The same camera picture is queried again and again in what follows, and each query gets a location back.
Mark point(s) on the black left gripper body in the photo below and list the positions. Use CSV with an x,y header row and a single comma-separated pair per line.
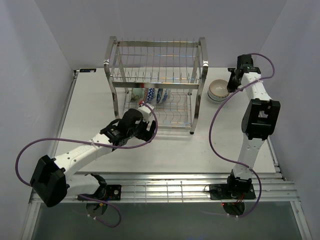
x,y
142,124

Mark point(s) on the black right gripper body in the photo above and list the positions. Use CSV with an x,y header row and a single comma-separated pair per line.
x,y
232,74

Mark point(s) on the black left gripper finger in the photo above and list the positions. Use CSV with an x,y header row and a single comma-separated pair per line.
x,y
153,127
143,135

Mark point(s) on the orange rimmed spotted bowl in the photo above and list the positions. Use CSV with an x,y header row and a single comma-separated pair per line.
x,y
218,87

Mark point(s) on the white ribbed bowl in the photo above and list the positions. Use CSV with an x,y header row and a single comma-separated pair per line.
x,y
216,98

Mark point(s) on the blue floral pattern bowl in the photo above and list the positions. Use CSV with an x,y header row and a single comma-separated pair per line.
x,y
163,94

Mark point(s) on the pale green floral bowl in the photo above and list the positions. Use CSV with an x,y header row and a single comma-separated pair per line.
x,y
137,94

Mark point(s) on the blue zigzag pattern bowl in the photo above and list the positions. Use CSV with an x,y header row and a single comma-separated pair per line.
x,y
149,95

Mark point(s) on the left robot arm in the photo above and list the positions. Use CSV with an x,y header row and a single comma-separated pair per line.
x,y
55,178

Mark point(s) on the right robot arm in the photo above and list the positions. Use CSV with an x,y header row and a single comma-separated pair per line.
x,y
258,123

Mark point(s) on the stainless steel dish rack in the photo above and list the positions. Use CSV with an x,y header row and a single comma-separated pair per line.
x,y
179,65

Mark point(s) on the left blue corner sticker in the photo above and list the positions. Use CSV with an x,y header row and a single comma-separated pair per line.
x,y
87,70

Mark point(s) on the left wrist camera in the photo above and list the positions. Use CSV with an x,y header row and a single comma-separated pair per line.
x,y
146,112

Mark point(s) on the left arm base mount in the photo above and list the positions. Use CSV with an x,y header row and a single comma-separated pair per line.
x,y
109,192

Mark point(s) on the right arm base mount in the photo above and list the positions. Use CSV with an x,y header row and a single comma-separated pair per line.
x,y
221,192

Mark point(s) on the aluminium frame rail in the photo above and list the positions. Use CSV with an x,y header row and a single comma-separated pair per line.
x,y
167,145

